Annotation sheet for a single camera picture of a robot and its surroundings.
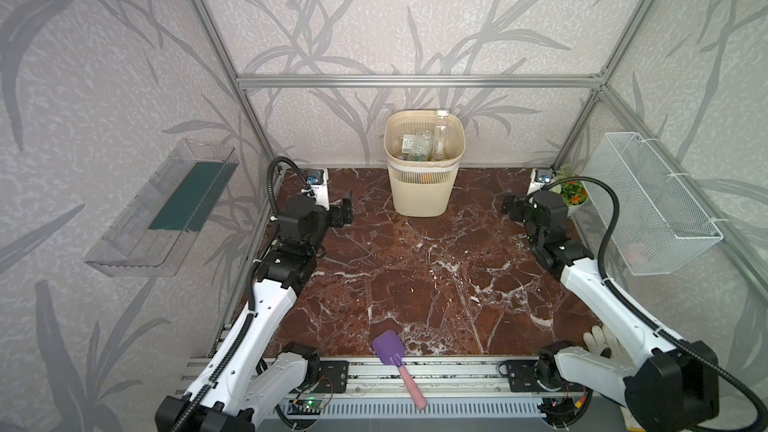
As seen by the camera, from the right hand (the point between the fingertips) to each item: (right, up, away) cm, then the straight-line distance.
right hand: (525, 182), depth 80 cm
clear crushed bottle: (-21, +14, +22) cm, 33 cm away
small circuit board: (-57, -55, -8) cm, 80 cm away
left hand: (-50, 0, -7) cm, 50 cm away
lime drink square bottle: (-32, +15, +21) cm, 40 cm away
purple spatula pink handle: (-37, -44, -3) cm, 57 cm away
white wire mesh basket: (+21, -9, -18) cm, 29 cm away
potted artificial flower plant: (+21, -3, +14) cm, 25 cm away
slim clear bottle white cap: (-26, +13, +19) cm, 35 cm away
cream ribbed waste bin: (-27, -1, +14) cm, 31 cm away
